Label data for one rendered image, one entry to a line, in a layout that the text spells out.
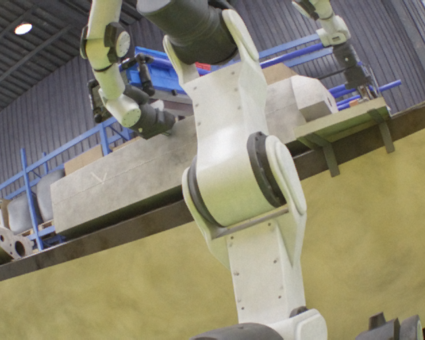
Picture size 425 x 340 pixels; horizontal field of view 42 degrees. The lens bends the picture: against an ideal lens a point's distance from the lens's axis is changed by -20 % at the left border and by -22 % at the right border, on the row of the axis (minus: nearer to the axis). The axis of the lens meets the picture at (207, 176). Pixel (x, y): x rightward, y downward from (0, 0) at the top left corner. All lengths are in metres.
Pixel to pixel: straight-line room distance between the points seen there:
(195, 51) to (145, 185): 0.77
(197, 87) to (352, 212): 0.65
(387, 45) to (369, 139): 11.15
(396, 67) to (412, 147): 10.98
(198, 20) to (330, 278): 0.86
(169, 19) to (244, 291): 0.55
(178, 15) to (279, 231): 0.46
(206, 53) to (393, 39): 11.63
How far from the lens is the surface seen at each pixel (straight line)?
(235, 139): 1.22
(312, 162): 1.83
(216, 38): 1.35
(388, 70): 12.74
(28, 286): 2.45
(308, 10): 1.79
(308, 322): 1.10
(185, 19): 1.28
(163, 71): 2.27
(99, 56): 1.66
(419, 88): 12.51
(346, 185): 1.80
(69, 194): 2.27
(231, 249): 1.23
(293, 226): 1.20
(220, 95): 1.30
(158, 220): 2.02
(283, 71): 11.69
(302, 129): 1.66
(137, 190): 2.07
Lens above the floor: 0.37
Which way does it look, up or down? 13 degrees up
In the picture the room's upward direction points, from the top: 15 degrees counter-clockwise
